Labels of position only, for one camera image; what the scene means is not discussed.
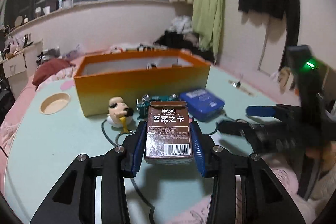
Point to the person right hand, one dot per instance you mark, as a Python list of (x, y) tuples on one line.
[(326, 155)]

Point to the cartoon duck figurine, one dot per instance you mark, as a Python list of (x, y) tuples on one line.
[(119, 114)]

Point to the green hanging cloth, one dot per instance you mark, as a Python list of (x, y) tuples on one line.
[(207, 22)]

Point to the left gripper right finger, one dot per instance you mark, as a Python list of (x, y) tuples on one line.
[(263, 197)]

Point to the orange cardboard box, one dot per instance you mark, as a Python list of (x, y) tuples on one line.
[(131, 75)]

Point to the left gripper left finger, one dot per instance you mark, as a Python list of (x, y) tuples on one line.
[(94, 187)]

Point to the dark red pillow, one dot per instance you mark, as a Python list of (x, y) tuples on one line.
[(49, 68)]

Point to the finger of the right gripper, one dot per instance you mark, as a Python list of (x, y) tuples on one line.
[(260, 111), (241, 129)]

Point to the white drawer cabinet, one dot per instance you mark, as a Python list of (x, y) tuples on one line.
[(19, 68)]

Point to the blue tin case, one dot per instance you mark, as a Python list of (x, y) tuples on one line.
[(202, 104)]

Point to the teal toy car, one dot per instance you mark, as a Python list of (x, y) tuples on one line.
[(146, 101)]

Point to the mint cartoon lap table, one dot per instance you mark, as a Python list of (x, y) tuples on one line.
[(45, 145)]

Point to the pink quilt blanket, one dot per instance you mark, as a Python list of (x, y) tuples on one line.
[(15, 115)]

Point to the black clothes pile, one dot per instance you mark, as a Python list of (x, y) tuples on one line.
[(176, 41)]

